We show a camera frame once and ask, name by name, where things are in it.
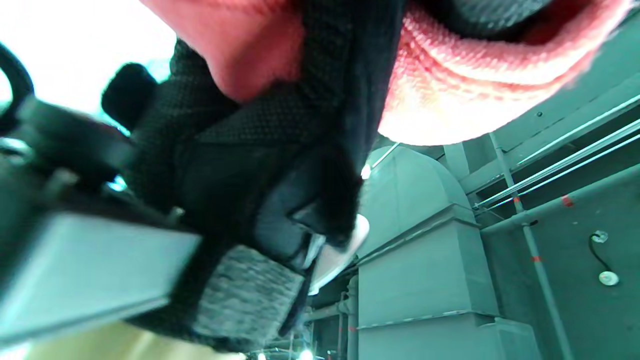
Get person's left hand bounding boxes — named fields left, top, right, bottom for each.
left=100, top=0, right=556, bottom=273

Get grey air duct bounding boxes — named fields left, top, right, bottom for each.
left=350, top=145, right=543, bottom=360

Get pink square towel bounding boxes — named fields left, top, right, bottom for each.
left=140, top=0, right=633, bottom=147

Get black and white hand controller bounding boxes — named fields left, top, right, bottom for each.
left=307, top=214, right=371, bottom=297

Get grey ceiling pipes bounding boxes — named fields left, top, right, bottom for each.
left=472, top=92, right=640, bottom=360

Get round ceiling sensor with cable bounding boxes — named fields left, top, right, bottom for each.
left=589, top=230, right=621, bottom=287

